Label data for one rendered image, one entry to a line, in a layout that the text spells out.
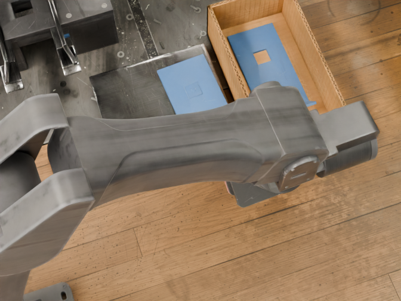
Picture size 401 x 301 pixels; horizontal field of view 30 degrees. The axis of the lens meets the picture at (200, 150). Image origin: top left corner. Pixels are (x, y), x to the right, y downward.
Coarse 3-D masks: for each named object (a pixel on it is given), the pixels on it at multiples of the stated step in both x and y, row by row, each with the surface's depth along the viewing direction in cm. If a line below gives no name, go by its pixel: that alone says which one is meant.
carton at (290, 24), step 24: (240, 0) 103; (264, 0) 105; (288, 0) 105; (216, 24) 101; (240, 24) 109; (264, 24) 109; (288, 24) 109; (216, 48) 106; (288, 48) 108; (312, 48) 101; (240, 72) 106; (312, 72) 105; (240, 96) 100; (312, 96) 104; (336, 96) 98
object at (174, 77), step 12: (192, 60) 104; (204, 60) 104; (168, 72) 104; (180, 72) 104; (192, 72) 104; (204, 72) 104; (168, 84) 103; (180, 84) 103; (204, 84) 103; (216, 84) 103; (168, 96) 102; (180, 96) 102; (204, 96) 102; (216, 96) 102; (180, 108) 102; (192, 108) 102; (204, 108) 102
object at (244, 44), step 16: (240, 32) 108; (256, 32) 108; (272, 32) 108; (240, 48) 107; (256, 48) 107; (272, 48) 107; (240, 64) 106; (256, 64) 106; (272, 64) 106; (288, 64) 106; (256, 80) 105; (272, 80) 105; (288, 80) 105; (304, 96) 104
